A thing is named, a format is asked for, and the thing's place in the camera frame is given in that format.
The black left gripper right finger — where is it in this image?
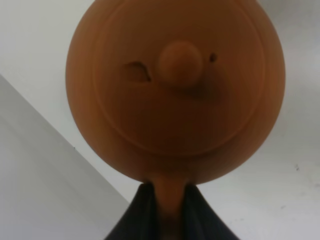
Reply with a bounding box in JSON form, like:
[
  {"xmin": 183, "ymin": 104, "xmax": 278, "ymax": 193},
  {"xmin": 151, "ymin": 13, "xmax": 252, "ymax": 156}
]
[{"xmin": 174, "ymin": 184, "xmax": 239, "ymax": 240}]

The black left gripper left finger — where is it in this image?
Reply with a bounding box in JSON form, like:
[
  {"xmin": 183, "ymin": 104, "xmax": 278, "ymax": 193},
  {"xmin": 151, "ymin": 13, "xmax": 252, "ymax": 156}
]
[{"xmin": 105, "ymin": 183, "xmax": 160, "ymax": 240}]

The brown clay teapot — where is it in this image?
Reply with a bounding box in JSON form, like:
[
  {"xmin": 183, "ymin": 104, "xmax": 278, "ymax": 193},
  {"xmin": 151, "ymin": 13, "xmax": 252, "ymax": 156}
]
[{"xmin": 65, "ymin": 0, "xmax": 285, "ymax": 240}]

